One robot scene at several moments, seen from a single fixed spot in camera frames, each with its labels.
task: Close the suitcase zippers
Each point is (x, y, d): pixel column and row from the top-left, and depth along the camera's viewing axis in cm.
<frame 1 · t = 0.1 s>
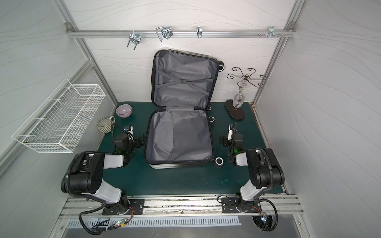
left hand: (136, 135, 95), fingers open
right hand: (230, 133, 95), fingers open
silver black hardshell suitcase: (179, 129, 105), point 2 cm above the table
purple ceramic bowl: (124, 110, 114), point 4 cm above the table
black metal hook stand: (247, 77, 95), point 33 cm above the table
clear wine glass: (238, 99, 98), point 21 cm above the table

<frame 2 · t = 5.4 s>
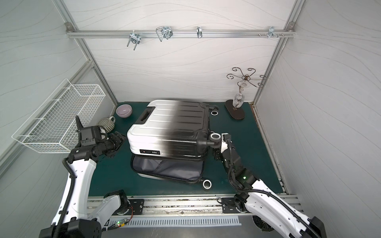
left hand: (124, 140, 76), fingers open
right hand: (220, 141, 77), fingers open
silver black hardshell suitcase: (169, 140, 64), point 33 cm above the table
the other named things where they were.

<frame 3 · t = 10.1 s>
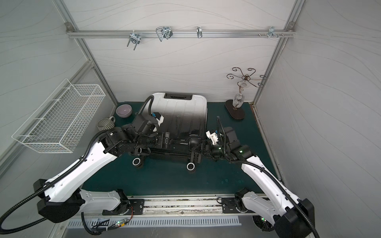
left hand: (166, 138, 66), fingers open
right hand: (196, 152, 72), fingers open
silver black hardshell suitcase: (184, 117, 85), point 23 cm above the table
the other named things where they were.

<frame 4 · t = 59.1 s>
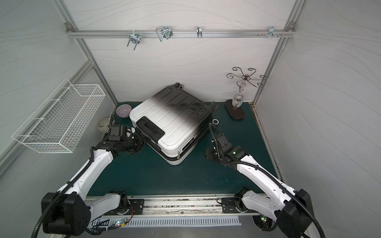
left hand: (148, 142, 81), fingers open
right hand: (207, 153, 80), fingers open
